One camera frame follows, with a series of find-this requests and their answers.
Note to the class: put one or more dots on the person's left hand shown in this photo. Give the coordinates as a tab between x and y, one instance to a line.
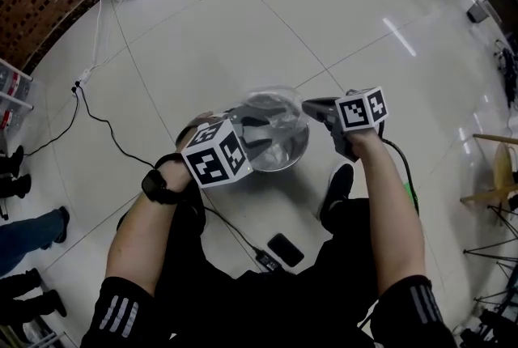
202	119

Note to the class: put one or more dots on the black power adapter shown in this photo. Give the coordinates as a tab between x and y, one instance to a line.
269	260

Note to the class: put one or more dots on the small grey floor box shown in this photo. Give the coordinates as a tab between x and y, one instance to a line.
478	10

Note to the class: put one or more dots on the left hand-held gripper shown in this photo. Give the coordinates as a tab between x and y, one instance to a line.
210	160

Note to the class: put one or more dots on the black tripod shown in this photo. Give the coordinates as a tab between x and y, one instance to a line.
498	245

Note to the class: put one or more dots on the person's left forearm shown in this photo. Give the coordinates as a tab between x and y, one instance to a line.
141	233

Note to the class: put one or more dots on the person's right forearm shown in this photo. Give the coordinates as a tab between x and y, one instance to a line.
388	217

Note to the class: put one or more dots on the black phone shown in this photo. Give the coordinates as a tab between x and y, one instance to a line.
285	250

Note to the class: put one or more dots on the person's right black shoe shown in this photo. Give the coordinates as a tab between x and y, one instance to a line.
338	186

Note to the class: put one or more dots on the white power strip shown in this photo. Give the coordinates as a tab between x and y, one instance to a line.
86	74

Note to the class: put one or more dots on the person's black trousers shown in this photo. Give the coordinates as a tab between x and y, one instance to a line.
186	233

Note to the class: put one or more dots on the green floor tape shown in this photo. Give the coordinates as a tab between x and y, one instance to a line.
408	190

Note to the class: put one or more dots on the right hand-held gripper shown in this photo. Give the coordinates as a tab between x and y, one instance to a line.
360	111

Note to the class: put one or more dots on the metal bin with clear liner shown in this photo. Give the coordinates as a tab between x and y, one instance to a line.
283	161

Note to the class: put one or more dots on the black smartwatch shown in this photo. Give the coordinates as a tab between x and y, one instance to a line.
155	184

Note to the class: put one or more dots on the clear water jug red label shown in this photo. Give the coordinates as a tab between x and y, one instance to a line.
12	117
14	85

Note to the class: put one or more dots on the wooden chair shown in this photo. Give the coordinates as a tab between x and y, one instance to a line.
489	192

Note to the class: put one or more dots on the person's black striped shirt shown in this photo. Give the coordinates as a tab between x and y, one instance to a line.
243	314

